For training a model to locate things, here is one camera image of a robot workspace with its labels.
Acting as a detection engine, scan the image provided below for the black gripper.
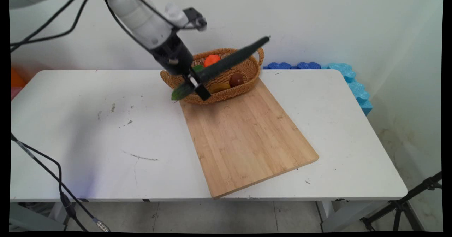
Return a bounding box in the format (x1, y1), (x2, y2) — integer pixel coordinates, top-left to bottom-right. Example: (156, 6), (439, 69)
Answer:
(151, 35), (212, 102)

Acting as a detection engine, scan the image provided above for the dark green toy cucumber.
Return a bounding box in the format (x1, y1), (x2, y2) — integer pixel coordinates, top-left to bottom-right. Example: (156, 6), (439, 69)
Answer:
(171, 35), (271, 102)

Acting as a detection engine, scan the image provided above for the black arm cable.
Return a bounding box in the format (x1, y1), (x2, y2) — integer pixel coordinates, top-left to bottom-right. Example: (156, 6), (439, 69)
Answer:
(10, 0), (198, 53)

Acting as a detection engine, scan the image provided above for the black tripod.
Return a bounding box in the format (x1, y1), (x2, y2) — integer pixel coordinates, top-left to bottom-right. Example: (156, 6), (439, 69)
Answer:
(360, 171), (443, 232)

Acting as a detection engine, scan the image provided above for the woven wicker basket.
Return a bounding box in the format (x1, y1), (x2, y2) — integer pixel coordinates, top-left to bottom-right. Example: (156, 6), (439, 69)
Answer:
(160, 47), (265, 105)

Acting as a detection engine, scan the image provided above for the white table leg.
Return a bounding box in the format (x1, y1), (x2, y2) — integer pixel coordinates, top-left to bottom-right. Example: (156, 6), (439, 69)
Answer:
(315, 200), (391, 233)

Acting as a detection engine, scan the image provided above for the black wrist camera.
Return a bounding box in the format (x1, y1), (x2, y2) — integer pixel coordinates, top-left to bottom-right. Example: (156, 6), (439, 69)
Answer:
(182, 7), (208, 32)

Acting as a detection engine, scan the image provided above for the orange toy pepper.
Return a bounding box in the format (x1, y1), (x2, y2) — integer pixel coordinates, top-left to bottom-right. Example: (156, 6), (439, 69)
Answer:
(204, 54), (222, 68)

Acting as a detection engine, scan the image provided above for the yellow toy pepper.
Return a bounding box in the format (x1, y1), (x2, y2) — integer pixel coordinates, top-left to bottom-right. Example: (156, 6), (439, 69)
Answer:
(208, 82), (231, 94)

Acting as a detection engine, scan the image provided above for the dark blue foam mat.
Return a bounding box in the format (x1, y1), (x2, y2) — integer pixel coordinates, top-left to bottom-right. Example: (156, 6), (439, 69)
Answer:
(296, 61), (322, 70)
(263, 61), (292, 70)

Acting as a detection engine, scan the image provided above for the light blue foam mat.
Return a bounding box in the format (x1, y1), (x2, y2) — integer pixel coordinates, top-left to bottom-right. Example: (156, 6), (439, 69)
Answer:
(326, 63), (374, 116)

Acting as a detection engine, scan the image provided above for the orange object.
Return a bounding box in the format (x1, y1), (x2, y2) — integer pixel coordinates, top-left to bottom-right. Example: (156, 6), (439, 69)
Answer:
(11, 67), (28, 100)

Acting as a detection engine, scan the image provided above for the bamboo cutting board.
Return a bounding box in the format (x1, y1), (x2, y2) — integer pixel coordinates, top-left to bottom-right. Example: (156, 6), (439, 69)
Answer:
(179, 77), (320, 199)

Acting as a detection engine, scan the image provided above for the brown toy tomato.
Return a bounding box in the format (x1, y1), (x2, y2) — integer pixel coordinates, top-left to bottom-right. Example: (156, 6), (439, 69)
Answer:
(228, 73), (245, 88)

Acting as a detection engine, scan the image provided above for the black cable with connector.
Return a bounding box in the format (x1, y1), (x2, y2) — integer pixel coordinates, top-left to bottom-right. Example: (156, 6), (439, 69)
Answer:
(11, 132), (111, 232)

